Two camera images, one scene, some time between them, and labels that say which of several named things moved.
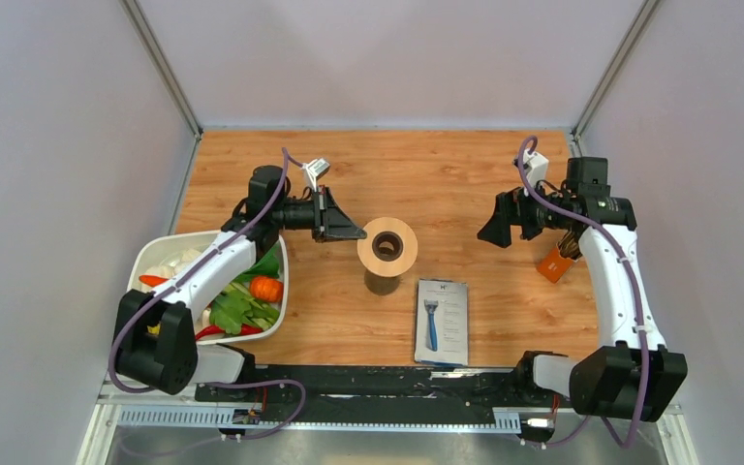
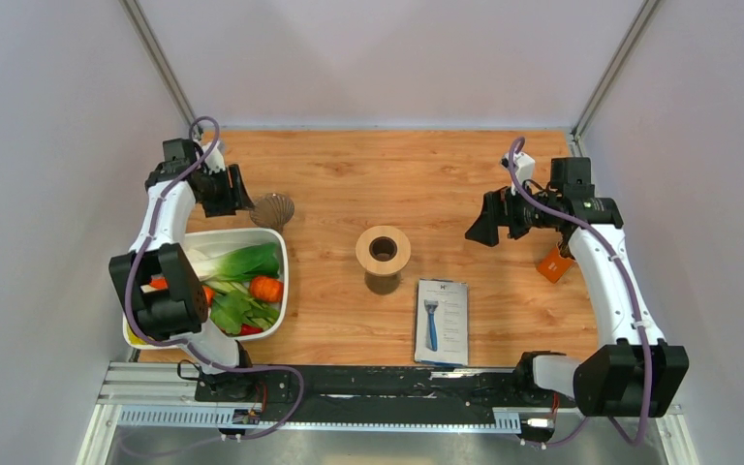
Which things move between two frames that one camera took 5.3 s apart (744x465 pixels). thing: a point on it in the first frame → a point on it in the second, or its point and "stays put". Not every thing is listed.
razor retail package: [441, 322] stays put
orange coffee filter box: [554, 266] stays put
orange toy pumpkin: [266, 288] stays put
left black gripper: [328, 222] → [235, 199]
